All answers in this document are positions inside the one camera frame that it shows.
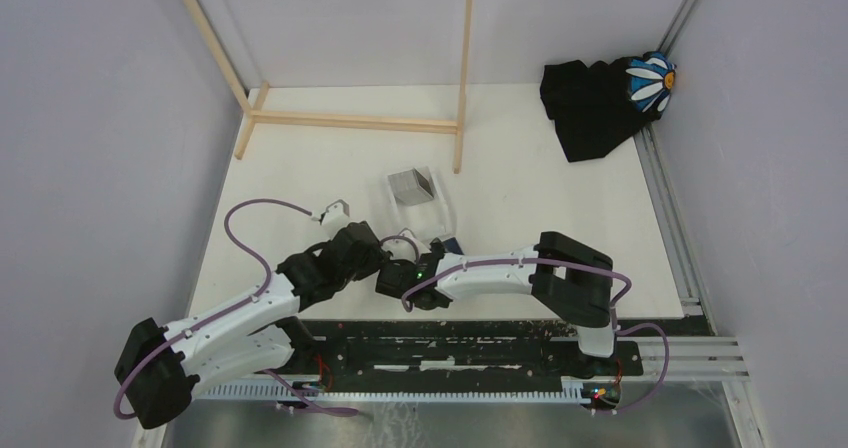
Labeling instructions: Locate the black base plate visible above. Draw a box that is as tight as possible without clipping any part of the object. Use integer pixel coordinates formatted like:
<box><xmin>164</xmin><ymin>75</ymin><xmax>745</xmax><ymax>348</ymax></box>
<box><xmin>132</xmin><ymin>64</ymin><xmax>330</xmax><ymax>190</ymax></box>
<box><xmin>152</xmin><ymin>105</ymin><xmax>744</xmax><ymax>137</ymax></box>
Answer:
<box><xmin>275</xmin><ymin>320</ymin><xmax>658</xmax><ymax>393</ymax></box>

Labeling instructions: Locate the aluminium rail frame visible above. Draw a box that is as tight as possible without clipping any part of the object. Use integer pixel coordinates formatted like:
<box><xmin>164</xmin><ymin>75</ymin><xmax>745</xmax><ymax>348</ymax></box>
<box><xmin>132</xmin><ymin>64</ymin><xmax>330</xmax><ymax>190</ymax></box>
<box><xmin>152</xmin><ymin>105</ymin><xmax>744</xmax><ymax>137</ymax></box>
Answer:
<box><xmin>132</xmin><ymin>0</ymin><xmax>770</xmax><ymax>448</ymax></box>

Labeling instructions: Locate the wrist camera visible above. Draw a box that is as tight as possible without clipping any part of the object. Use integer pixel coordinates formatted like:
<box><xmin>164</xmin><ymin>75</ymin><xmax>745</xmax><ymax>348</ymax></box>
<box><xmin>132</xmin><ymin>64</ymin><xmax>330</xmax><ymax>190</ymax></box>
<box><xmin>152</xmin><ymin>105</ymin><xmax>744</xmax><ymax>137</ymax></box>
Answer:
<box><xmin>311</xmin><ymin>199</ymin><xmax>351</xmax><ymax>239</ymax></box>
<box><xmin>384</xmin><ymin>228</ymin><xmax>431</xmax><ymax>262</ymax></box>

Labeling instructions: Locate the blue leather card holder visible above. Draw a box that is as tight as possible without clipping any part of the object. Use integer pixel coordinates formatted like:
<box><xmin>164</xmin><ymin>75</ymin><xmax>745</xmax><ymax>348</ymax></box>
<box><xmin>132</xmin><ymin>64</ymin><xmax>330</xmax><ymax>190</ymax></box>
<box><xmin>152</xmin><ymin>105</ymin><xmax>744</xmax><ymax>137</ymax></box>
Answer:
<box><xmin>430</xmin><ymin>236</ymin><xmax>464</xmax><ymax>255</ymax></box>

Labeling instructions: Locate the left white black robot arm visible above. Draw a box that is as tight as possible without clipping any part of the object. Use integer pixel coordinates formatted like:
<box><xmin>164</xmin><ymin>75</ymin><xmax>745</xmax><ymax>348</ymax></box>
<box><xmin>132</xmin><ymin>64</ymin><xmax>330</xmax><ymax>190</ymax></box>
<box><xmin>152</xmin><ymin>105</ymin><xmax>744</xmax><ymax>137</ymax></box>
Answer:
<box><xmin>114</xmin><ymin>222</ymin><xmax>391</xmax><ymax>429</ymax></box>

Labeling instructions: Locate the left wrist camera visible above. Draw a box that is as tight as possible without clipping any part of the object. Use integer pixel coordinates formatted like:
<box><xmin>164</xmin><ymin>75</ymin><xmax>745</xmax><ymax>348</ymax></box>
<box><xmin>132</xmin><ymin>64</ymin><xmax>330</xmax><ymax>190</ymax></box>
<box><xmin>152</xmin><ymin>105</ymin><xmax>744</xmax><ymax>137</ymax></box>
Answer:
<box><xmin>311</xmin><ymin>199</ymin><xmax>351</xmax><ymax>239</ymax></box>

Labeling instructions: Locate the clear plastic card box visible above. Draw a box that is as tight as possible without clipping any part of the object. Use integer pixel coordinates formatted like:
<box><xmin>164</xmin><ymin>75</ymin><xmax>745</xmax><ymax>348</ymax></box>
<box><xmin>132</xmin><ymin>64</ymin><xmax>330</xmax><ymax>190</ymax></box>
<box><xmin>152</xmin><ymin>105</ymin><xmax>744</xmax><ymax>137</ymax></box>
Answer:
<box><xmin>382</xmin><ymin>165</ymin><xmax>456</xmax><ymax>243</ymax></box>

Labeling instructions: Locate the black cloth with daisy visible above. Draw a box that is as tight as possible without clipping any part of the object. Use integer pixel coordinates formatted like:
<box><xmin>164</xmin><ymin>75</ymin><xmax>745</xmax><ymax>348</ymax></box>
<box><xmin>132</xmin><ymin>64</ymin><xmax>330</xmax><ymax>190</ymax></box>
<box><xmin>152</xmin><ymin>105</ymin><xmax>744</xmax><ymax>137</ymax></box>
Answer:
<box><xmin>539</xmin><ymin>51</ymin><xmax>677</xmax><ymax>163</ymax></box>

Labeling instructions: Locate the wooden frame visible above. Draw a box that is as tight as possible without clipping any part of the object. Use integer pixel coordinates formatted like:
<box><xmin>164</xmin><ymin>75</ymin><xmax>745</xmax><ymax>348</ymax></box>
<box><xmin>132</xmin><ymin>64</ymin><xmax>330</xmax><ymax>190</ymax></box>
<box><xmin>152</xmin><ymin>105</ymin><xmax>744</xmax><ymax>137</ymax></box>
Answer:
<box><xmin>181</xmin><ymin>0</ymin><xmax>474</xmax><ymax>174</ymax></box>

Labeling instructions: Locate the silver credit card stack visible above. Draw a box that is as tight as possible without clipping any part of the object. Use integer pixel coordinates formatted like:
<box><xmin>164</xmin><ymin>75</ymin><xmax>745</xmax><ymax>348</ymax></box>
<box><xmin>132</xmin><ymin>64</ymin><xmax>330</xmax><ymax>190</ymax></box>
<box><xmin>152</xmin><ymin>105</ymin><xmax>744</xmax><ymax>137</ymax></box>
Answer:
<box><xmin>387</xmin><ymin>168</ymin><xmax>435</xmax><ymax>206</ymax></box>

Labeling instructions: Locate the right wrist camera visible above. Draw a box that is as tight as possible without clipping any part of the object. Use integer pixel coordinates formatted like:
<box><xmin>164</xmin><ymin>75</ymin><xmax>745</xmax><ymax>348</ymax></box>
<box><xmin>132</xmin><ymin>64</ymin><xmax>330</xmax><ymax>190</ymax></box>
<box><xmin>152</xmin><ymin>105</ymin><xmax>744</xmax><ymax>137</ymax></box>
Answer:
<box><xmin>384</xmin><ymin>228</ymin><xmax>431</xmax><ymax>262</ymax></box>

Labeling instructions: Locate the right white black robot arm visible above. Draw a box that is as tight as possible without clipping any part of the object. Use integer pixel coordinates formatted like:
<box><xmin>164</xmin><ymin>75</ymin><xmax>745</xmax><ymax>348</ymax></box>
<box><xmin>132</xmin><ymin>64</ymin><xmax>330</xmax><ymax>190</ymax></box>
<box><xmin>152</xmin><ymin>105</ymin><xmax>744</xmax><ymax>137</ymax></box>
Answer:
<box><xmin>375</xmin><ymin>231</ymin><xmax>618</xmax><ymax>376</ymax></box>

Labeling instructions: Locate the white slotted cable duct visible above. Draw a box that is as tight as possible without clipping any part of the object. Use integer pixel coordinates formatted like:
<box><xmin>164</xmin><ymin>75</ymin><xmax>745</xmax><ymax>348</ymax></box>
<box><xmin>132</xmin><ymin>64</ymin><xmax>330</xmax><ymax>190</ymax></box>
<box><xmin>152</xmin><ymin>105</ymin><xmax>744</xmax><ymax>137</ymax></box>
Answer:
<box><xmin>196</xmin><ymin>377</ymin><xmax>612</xmax><ymax>405</ymax></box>

